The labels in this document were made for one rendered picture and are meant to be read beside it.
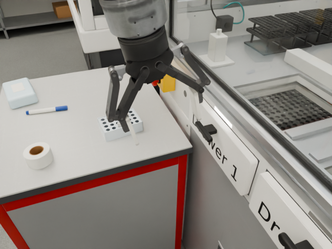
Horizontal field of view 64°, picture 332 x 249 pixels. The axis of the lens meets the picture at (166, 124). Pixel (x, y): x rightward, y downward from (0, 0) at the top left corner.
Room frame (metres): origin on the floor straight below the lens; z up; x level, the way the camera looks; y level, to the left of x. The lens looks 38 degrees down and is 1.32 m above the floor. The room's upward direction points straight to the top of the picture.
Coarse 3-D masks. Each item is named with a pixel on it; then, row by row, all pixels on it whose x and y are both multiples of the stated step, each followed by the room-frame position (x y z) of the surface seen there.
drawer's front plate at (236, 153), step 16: (192, 112) 0.62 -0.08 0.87; (208, 112) 0.54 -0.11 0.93; (224, 128) 0.47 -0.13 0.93; (224, 144) 0.46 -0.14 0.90; (240, 144) 0.42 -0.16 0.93; (224, 160) 0.44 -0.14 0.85; (240, 160) 0.40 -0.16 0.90; (256, 160) 0.37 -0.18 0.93; (240, 176) 0.38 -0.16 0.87; (240, 192) 0.37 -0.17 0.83
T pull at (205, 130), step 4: (196, 124) 0.51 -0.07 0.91; (200, 124) 0.51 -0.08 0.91; (208, 124) 0.51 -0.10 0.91; (212, 124) 0.51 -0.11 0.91; (200, 128) 0.49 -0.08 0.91; (204, 128) 0.49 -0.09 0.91; (208, 128) 0.49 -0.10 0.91; (212, 128) 0.49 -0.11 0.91; (204, 132) 0.48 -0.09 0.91; (208, 132) 0.48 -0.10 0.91; (212, 132) 0.48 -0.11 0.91; (216, 132) 0.49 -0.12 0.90; (204, 136) 0.47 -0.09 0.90; (208, 136) 0.46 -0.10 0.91; (208, 140) 0.46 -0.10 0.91
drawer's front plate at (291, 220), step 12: (264, 180) 0.33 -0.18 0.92; (264, 192) 0.32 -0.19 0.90; (276, 192) 0.30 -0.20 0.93; (252, 204) 0.33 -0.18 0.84; (276, 204) 0.29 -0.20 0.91; (288, 204) 0.27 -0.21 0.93; (264, 216) 0.30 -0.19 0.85; (276, 216) 0.28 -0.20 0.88; (288, 216) 0.26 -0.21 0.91; (300, 216) 0.25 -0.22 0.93; (264, 228) 0.29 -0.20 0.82; (276, 228) 0.27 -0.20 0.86; (288, 228) 0.25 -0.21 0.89; (300, 228) 0.23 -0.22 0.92; (312, 228) 0.23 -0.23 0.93; (276, 240) 0.26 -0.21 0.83; (300, 240) 0.23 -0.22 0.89; (312, 240) 0.21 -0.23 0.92; (324, 240) 0.21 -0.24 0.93
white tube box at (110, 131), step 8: (128, 112) 0.72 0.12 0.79; (104, 120) 0.68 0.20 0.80; (136, 120) 0.68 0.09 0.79; (104, 128) 0.64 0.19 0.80; (112, 128) 0.64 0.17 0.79; (120, 128) 0.63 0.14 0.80; (136, 128) 0.66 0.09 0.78; (104, 136) 0.62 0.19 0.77; (112, 136) 0.62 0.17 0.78; (120, 136) 0.63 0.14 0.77
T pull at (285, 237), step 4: (284, 232) 0.23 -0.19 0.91; (280, 236) 0.22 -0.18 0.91; (284, 236) 0.22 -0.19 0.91; (288, 236) 0.22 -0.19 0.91; (280, 240) 0.22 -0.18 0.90; (284, 240) 0.22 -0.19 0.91; (288, 240) 0.22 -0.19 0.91; (304, 240) 0.22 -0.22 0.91; (284, 244) 0.21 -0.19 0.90; (288, 244) 0.21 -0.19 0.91; (292, 244) 0.21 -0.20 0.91; (296, 244) 0.21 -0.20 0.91; (300, 244) 0.21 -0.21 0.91; (304, 244) 0.21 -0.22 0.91; (308, 244) 0.21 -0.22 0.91; (288, 248) 0.21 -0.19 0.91; (292, 248) 0.20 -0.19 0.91; (296, 248) 0.20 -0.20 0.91; (300, 248) 0.20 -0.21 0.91; (304, 248) 0.20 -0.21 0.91; (308, 248) 0.20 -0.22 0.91; (312, 248) 0.20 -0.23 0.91
